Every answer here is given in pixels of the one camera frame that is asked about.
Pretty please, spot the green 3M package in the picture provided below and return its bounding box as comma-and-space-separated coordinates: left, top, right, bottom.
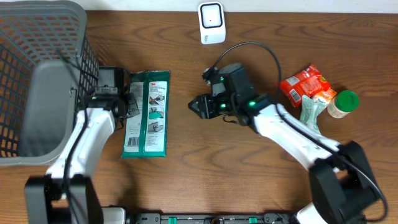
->
121, 70, 170, 159

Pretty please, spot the red snack packet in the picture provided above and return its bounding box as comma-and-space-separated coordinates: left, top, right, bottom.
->
280, 64, 331, 107

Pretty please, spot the light green wipes pouch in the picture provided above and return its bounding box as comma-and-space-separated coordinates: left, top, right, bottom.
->
300, 95, 327, 134

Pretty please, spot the small orange box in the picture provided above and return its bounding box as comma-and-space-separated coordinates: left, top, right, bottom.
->
312, 88, 337, 105

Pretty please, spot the green lid jar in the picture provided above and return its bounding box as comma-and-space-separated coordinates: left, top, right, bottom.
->
327, 90, 359, 118

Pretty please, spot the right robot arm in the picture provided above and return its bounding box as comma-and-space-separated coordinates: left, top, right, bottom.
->
188, 63, 382, 223

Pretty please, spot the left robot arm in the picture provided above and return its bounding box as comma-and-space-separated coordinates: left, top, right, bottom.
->
24, 67, 138, 224

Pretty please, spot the white barcode scanner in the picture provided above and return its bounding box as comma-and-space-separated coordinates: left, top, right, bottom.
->
198, 1, 226, 45

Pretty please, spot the grey plastic mesh basket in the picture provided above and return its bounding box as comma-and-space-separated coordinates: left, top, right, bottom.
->
1, 1, 99, 166

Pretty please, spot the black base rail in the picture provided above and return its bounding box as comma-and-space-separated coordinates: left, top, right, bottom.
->
102, 205, 368, 224

